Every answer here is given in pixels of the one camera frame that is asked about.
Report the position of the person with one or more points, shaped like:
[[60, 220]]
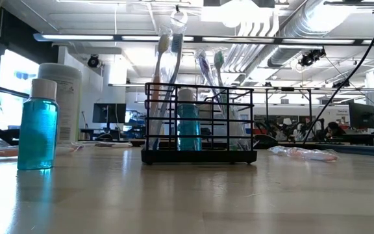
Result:
[[331, 130]]

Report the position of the blue mouthwash bottle white cap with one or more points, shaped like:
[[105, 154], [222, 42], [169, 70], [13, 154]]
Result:
[[37, 136], [187, 128]]

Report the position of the blue toothbrush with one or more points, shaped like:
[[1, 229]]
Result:
[[176, 44]]

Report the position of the black ceiling spotlight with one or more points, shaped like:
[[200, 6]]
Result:
[[310, 58]]

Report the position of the white wipes canister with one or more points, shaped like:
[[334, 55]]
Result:
[[68, 107]]

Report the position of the silver ceiling duct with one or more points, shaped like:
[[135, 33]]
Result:
[[304, 22]]

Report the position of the purple toothbrush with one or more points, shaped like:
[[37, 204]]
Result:
[[204, 65]]

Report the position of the black computer monitor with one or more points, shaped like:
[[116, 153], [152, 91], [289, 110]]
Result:
[[109, 113], [361, 115]]

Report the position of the pink toothbrush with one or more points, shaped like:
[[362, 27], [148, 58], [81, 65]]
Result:
[[307, 154]]

